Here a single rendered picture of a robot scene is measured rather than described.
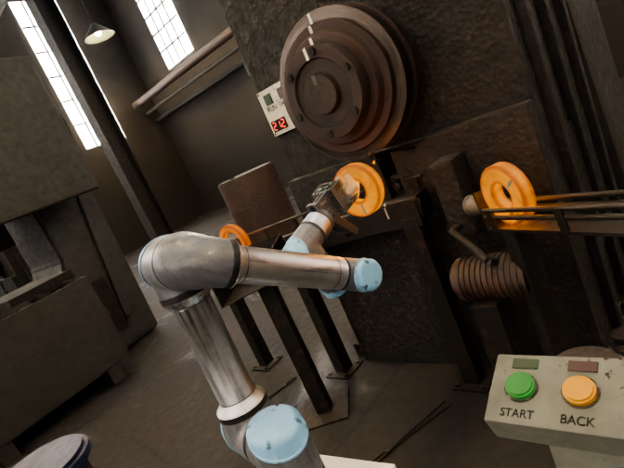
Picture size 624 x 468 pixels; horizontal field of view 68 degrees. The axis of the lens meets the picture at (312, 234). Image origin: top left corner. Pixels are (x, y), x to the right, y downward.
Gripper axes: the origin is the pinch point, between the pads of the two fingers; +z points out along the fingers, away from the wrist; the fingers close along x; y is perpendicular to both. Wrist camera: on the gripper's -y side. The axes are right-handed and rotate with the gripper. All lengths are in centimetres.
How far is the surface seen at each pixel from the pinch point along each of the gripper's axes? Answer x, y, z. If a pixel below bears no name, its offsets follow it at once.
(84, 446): 81, -22, -84
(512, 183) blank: -41.9, -9.4, -2.4
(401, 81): -14.8, 15.8, 22.9
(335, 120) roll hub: 6.2, 15.1, 15.0
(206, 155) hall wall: 896, -121, 620
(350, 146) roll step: 8.8, 4.4, 18.0
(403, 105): -12.8, 9.6, 21.2
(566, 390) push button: -61, -8, -57
